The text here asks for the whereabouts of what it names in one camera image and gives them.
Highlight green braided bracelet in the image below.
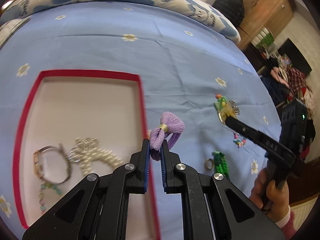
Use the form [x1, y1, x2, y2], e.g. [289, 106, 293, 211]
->
[211, 151, 230, 179]

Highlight colourful plastic bead bracelet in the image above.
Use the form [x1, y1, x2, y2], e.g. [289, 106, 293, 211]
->
[233, 132, 247, 149]

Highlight white pearl bracelet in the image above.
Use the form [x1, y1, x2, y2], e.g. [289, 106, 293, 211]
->
[75, 147, 124, 177]

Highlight pastel glass bead bracelet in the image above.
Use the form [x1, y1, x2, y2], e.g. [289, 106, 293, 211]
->
[38, 182, 63, 213]

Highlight brown strap wrist watch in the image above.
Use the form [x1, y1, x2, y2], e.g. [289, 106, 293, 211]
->
[33, 144, 72, 185]

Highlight yellow hair claw clip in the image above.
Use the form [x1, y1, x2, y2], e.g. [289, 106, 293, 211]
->
[217, 105, 237, 124]

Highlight purple hair tie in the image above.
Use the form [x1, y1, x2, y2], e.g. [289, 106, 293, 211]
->
[149, 112, 186, 162]

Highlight right hand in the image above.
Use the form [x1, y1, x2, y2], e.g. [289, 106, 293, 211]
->
[249, 168, 290, 222]

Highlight dark metal hair ornament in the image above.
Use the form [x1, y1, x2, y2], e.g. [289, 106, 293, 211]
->
[229, 100, 240, 115]

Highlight pile of clothes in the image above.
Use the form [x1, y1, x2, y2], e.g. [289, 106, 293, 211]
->
[270, 65, 316, 120]

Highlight red rimmed white tray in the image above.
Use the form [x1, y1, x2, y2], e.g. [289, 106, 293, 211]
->
[12, 69, 146, 229]

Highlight black television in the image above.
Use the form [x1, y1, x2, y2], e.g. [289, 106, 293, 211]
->
[278, 38, 312, 76]

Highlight green white boxes stack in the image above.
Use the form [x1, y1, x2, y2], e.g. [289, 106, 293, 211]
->
[255, 27, 274, 49]

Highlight blue floral bed sheet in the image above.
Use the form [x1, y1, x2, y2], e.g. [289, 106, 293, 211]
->
[1, 2, 281, 238]

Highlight wooden wardrobe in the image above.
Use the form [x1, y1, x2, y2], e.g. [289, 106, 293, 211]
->
[238, 0, 297, 50]

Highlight black puffer jacket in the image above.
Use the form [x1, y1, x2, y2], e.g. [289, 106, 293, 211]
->
[213, 0, 245, 27]

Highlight white striped pillow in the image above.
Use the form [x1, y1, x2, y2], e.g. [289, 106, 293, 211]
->
[0, 17, 30, 48]

